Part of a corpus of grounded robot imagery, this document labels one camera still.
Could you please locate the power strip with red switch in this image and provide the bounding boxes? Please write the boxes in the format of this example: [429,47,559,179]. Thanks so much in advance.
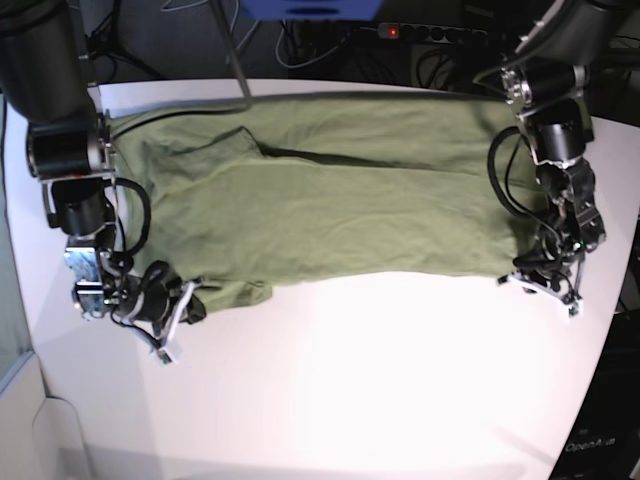
[375,22,489,47]

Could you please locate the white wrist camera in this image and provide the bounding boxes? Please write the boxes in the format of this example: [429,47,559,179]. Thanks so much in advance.
[153,343,183,367]
[566,298,584,320]

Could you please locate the blue box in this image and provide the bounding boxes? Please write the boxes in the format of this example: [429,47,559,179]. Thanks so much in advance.
[242,0,383,21]

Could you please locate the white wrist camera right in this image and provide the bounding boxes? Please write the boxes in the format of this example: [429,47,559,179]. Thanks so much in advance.
[153,343,183,367]

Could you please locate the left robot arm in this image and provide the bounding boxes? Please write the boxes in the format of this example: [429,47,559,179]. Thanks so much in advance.
[473,1,639,317]

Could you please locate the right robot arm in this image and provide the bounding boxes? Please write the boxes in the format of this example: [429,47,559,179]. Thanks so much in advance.
[1,1,206,364]

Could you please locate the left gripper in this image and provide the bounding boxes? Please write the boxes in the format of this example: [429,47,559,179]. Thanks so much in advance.
[497,244,586,308]

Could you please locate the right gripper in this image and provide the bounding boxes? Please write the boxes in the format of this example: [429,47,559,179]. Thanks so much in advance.
[112,261,207,354]

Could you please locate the white cable on floor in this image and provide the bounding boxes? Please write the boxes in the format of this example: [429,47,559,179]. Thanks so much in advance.
[159,0,211,14]

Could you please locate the black OpenArm case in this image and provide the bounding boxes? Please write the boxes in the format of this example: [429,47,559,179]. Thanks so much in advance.
[550,279,639,479]

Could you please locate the black tripod leg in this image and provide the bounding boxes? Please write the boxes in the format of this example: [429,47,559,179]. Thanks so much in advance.
[208,0,252,109]

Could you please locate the green T-shirt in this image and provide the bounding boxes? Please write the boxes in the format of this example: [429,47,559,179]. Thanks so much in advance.
[111,94,536,312]

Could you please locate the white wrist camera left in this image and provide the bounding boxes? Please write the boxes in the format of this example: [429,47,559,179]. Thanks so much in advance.
[566,298,584,320]

